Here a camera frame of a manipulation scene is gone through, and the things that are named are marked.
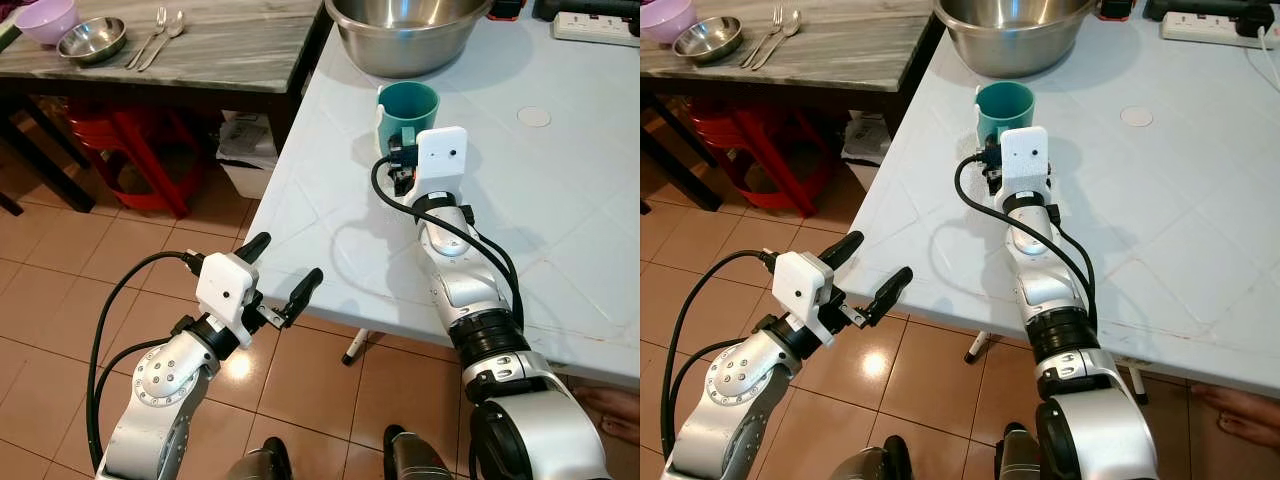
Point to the teal plastic cup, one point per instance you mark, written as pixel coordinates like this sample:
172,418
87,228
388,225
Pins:
1010,105
420,105

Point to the round white table cap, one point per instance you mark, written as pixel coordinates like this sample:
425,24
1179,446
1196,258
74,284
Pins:
534,116
1136,116

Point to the dark marble-top table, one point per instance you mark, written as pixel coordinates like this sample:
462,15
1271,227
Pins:
800,95
200,95

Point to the purple plastic bowl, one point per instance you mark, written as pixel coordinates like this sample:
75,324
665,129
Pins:
665,18
47,20

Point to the right robot leg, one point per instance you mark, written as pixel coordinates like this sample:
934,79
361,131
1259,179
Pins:
1018,458
415,462

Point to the white power strip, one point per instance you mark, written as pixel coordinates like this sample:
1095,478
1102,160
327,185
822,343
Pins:
1205,28
595,27

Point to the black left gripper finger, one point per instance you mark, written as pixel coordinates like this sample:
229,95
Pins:
253,247
892,290
303,293
843,248

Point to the left robot leg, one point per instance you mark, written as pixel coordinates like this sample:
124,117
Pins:
260,465
872,465

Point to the red and black device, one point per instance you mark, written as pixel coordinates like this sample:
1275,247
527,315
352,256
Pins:
506,8
1115,8

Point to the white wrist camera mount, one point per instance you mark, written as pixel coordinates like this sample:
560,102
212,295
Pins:
442,160
225,285
1025,160
803,285

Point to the person bare foot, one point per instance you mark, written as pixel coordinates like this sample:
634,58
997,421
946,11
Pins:
1240,412
610,412

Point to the small steel bowl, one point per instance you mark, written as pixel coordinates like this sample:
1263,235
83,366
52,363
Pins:
708,42
92,42

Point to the steel fork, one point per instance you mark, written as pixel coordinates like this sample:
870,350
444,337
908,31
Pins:
763,40
146,42

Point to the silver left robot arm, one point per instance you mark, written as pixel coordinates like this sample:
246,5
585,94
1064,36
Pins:
165,385
735,385

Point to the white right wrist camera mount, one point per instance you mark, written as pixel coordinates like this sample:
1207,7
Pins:
442,160
1025,160

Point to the white table leg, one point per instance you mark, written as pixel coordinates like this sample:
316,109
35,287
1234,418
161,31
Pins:
977,347
357,345

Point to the steel spoon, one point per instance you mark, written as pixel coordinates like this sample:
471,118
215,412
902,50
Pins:
793,21
176,22

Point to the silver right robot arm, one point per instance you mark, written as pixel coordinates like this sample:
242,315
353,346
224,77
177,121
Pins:
470,290
1045,280

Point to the robot leg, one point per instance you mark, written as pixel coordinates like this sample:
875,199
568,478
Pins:
1018,458
872,465
260,465
415,462

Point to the red plastic stool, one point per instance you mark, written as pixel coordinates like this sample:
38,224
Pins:
745,140
135,130

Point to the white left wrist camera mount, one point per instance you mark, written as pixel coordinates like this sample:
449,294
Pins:
803,285
225,285

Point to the large steel mixing bowl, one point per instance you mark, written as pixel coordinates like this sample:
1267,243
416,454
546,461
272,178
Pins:
408,40
1015,40

